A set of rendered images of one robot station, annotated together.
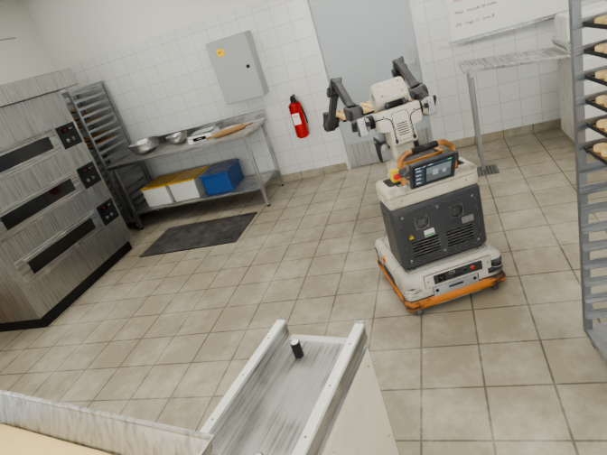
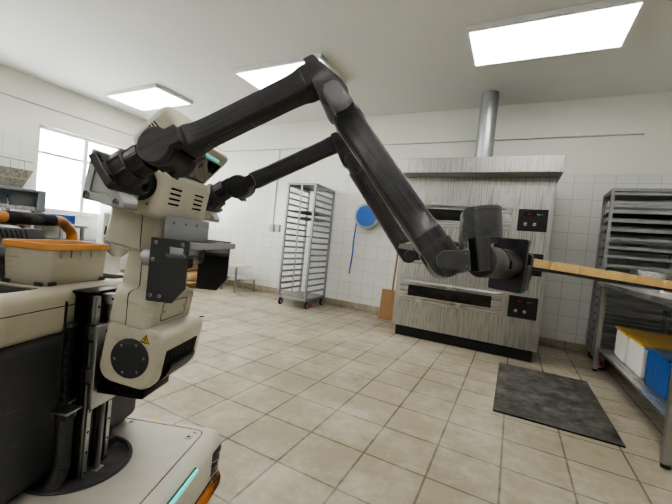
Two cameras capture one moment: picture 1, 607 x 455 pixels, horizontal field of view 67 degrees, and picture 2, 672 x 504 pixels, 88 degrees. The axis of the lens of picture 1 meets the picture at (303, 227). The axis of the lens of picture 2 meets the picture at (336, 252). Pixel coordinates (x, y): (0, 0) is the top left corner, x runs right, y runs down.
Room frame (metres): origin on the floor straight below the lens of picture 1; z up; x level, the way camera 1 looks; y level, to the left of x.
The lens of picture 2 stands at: (3.39, -1.69, 1.01)
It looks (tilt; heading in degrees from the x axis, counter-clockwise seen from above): 2 degrees down; 96
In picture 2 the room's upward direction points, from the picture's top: 6 degrees clockwise
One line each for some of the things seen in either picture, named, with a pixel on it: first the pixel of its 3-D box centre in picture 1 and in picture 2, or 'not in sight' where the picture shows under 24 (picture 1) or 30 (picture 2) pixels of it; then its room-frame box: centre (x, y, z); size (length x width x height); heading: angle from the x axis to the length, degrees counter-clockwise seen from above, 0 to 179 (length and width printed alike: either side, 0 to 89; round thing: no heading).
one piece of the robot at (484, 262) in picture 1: (457, 271); not in sight; (2.25, -0.78, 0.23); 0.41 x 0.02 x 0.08; 91
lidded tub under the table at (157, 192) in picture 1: (164, 190); (652, 350); (5.82, 1.56, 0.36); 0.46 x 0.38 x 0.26; 158
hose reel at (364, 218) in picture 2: not in sight; (365, 239); (3.22, 3.63, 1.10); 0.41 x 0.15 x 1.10; 159
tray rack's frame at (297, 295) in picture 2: not in sight; (306, 244); (2.35, 3.57, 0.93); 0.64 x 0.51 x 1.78; 72
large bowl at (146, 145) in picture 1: (144, 146); (657, 280); (5.80, 1.56, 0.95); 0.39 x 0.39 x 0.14
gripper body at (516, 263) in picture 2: not in sight; (503, 264); (3.64, -1.00, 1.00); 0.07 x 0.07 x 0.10; 46
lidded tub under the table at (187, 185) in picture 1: (191, 183); (671, 362); (5.68, 1.18, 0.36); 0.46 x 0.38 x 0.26; 159
